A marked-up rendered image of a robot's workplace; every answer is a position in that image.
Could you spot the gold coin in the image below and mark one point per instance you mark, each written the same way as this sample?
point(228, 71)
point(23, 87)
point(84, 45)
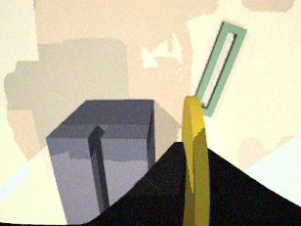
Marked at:
point(193, 136)

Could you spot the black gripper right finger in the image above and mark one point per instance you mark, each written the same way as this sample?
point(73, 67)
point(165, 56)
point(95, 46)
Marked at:
point(236, 199)

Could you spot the green rectangular frame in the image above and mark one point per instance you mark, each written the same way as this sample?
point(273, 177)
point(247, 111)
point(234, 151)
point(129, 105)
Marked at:
point(226, 28)

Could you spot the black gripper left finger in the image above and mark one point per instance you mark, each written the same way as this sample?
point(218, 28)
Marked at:
point(159, 199)

